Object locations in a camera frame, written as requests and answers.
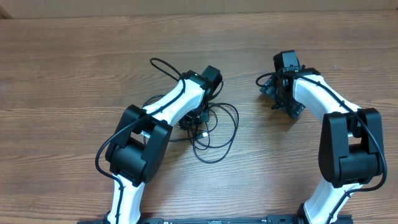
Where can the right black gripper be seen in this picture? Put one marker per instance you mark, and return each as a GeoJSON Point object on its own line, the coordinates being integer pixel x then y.
{"type": "Point", "coordinates": [280, 98]}

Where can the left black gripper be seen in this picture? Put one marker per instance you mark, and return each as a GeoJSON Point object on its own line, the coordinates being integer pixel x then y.
{"type": "Point", "coordinates": [193, 119]}

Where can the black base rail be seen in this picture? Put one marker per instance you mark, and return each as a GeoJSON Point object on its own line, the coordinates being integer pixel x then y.
{"type": "Point", "coordinates": [217, 220]}

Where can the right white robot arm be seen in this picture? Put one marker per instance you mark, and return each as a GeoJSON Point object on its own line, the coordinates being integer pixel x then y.
{"type": "Point", "coordinates": [351, 151]}

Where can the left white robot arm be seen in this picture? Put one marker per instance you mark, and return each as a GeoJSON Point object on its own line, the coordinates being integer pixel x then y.
{"type": "Point", "coordinates": [136, 150]}

